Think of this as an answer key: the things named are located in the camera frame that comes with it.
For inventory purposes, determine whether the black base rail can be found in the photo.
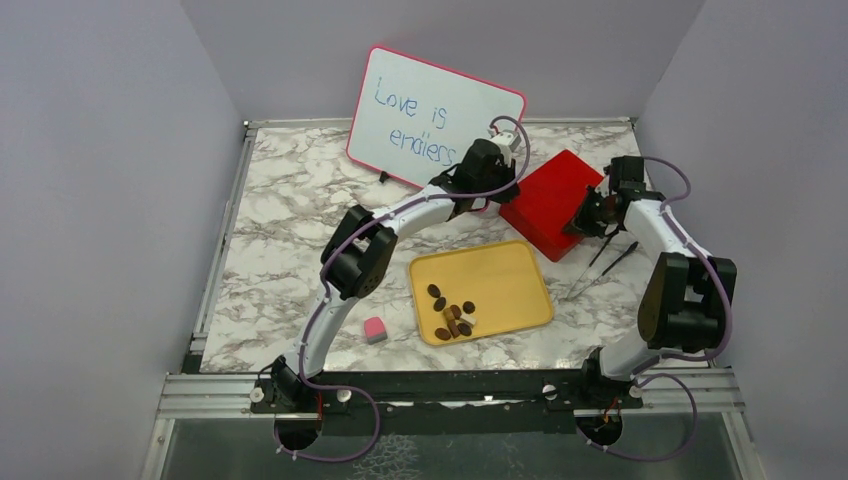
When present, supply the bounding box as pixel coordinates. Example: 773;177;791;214
249;369;643;436

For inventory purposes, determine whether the yellow plastic tray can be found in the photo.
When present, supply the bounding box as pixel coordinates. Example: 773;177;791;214
407;240;554;346

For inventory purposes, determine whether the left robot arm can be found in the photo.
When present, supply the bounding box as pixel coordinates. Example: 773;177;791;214
270;132;523;411

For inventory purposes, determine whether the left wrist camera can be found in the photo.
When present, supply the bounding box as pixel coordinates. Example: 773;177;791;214
490;131;522;162

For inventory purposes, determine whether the red box lid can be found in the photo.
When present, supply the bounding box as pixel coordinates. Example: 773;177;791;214
499;150;603;262

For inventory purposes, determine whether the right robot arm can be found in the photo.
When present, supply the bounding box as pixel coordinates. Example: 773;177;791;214
563;156;737;407

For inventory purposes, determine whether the pink whiteboard eraser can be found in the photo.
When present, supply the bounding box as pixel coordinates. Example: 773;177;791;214
363;317;388;345

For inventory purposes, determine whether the pink-framed whiteboard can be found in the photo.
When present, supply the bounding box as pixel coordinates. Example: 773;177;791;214
346;46;527;187

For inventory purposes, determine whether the dark oval chocolate front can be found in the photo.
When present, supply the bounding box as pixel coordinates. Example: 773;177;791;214
434;328;453;341

